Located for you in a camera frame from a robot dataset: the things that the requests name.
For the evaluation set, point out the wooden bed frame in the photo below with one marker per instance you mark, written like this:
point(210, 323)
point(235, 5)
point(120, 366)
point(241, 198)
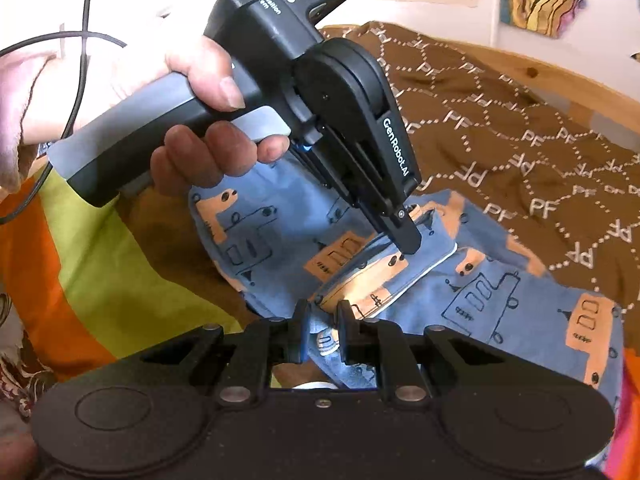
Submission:
point(540, 72)

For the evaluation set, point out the white wall pipe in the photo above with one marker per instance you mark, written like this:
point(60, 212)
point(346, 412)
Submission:
point(494, 0)

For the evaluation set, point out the person's left hand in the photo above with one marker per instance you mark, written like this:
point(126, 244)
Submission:
point(150, 60)

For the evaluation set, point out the colourful striped bed sheet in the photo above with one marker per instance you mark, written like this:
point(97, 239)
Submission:
point(100, 270)

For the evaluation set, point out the person's left forearm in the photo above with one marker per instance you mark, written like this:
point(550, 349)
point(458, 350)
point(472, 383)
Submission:
point(17, 110)

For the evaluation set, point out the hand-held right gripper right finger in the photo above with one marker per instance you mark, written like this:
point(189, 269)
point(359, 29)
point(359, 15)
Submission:
point(345, 332)

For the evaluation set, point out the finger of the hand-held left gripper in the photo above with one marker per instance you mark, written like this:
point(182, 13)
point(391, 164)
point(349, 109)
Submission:
point(407, 235)

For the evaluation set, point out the brown patterned blanket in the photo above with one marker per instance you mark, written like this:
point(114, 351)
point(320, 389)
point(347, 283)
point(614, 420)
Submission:
point(500, 135)

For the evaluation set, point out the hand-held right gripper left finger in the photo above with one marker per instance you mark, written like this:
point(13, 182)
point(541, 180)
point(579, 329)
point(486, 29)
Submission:
point(301, 332)

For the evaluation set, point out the floral pink cloth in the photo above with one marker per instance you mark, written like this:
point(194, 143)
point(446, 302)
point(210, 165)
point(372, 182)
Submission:
point(22, 355)

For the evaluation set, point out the blue printed pants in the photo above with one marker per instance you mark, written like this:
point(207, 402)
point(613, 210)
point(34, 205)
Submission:
point(500, 310)

